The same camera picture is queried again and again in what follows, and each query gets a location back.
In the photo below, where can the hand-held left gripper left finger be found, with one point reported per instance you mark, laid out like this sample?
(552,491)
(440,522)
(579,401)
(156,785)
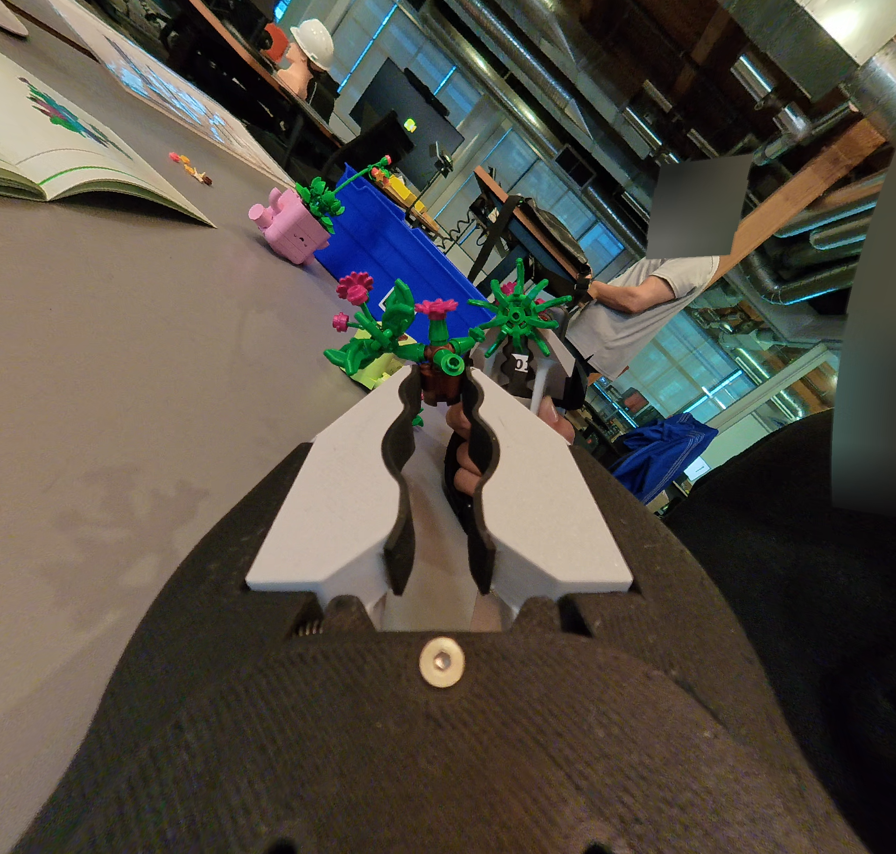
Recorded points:
(322,511)

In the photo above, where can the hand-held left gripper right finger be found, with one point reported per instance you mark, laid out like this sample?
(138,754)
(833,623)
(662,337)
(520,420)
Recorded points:
(553,511)

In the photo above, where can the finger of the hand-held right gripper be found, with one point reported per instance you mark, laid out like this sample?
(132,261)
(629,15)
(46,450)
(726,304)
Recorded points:
(492,357)
(560,361)

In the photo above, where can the green spiky toy brick plant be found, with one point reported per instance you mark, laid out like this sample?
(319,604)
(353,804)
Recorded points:
(516,317)

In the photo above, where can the toy brick pink flower plant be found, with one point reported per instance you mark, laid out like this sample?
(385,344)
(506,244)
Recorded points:
(381,333)

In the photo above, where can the person's right hand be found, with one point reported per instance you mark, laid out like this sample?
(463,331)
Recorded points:
(463,480)

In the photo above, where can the lime green toy brick piece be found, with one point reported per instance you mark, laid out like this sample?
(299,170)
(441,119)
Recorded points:
(371,370)

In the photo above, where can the blue cloth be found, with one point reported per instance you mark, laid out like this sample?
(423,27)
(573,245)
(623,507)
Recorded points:
(665,452)

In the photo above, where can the black desk with wooden top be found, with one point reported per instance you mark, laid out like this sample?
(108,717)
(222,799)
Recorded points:
(500,228)

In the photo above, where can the blue plastic bin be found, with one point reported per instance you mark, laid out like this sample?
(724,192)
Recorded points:
(392,238)

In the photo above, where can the pink toy brick pot plant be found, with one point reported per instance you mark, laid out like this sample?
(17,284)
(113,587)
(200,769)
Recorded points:
(294,235)

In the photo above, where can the black monitor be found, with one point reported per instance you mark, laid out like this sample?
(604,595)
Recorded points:
(399,98)

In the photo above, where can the wooden beam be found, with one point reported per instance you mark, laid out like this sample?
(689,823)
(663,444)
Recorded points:
(798,189)

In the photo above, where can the pink mannequin head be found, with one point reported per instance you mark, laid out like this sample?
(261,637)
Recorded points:
(295,74)

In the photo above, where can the white hard hat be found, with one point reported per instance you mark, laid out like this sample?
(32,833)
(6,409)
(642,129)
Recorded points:
(313,39)

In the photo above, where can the large printed paper sheet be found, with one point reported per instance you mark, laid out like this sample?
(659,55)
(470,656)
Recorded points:
(161,91)

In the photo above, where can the wooden table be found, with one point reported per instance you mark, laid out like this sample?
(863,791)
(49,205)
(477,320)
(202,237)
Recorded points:
(210,14)

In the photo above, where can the open instruction booklet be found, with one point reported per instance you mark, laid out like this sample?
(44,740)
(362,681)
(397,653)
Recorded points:
(56,133)

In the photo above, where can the white base board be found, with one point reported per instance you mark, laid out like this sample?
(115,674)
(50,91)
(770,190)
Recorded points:
(10,20)

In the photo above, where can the silver round ventilation duct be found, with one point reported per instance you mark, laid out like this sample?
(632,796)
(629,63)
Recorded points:
(532,49)

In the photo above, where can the silver rectangular ventilation duct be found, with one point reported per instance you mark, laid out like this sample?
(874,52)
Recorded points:
(805,7)

